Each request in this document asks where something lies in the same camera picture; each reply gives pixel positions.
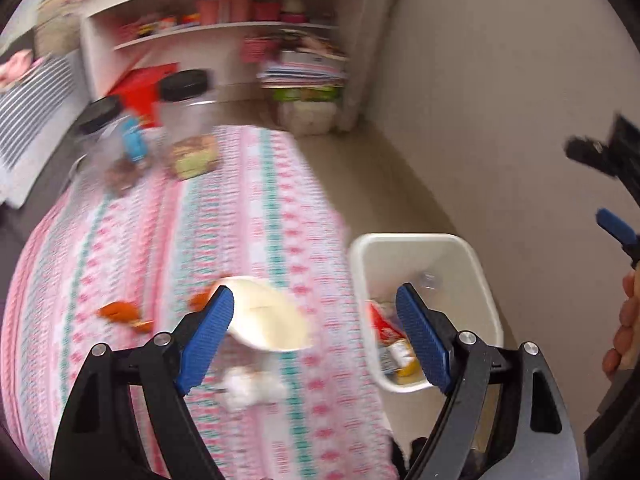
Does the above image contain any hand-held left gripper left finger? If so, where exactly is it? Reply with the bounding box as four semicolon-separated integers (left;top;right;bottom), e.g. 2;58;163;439
49;284;236;480

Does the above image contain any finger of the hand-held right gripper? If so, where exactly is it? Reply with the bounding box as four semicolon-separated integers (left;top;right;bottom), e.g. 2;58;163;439
564;114;640;192
595;208;640;268

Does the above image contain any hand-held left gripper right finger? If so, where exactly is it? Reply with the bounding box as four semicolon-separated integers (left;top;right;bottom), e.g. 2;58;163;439
395;282;583;480

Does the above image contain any yellow package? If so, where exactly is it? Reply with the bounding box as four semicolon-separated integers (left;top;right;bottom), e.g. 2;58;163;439
380;340;421;378

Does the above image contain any red snack wrapper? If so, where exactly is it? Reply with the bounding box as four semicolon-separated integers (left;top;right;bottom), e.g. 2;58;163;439
365;300;408;346

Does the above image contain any white plastic waste bin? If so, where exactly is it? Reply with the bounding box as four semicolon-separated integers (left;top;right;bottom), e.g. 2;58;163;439
349;232;505;395

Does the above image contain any person's right hand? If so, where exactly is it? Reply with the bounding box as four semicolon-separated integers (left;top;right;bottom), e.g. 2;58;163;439
602;264;640;378

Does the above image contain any crumpled white tissue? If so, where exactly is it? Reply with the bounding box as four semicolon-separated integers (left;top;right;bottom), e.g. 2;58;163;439
220;365;286;411

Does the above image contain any patterned pink tablecloth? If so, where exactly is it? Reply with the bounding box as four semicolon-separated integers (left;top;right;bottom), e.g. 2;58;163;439
0;125;401;480

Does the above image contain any clear jar with snacks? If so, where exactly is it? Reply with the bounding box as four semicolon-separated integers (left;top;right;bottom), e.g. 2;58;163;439
157;71;221;181

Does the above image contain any clear jar with blue label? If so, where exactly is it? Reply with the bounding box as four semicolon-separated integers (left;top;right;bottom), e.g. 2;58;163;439
75;96;151;196

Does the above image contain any dark grey sofa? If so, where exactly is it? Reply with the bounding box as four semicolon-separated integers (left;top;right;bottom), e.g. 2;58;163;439
0;20;96;261

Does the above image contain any white storage container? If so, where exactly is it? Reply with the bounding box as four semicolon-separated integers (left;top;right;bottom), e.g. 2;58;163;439
277;100;336;136

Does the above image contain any green box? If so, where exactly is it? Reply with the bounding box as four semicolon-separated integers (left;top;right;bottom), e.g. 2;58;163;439
272;85;343;103

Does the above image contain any striped armrest cover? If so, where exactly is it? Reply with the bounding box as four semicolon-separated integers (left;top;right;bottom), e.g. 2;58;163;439
0;50;93;208

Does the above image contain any stack of folded cloths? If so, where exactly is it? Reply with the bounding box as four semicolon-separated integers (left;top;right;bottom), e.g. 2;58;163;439
257;35;348;88

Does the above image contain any white bookshelf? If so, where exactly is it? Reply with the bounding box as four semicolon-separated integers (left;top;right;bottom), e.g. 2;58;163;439
75;0;386;106

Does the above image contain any pink plastic basket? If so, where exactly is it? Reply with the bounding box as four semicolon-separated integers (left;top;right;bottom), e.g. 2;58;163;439
251;1;282;22
242;35;278;63

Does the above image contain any pink pen holder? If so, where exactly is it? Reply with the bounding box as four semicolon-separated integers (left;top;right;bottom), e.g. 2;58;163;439
196;0;221;25

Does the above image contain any pink pig plush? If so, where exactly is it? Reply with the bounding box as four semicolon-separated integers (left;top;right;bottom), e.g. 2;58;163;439
0;49;43;86

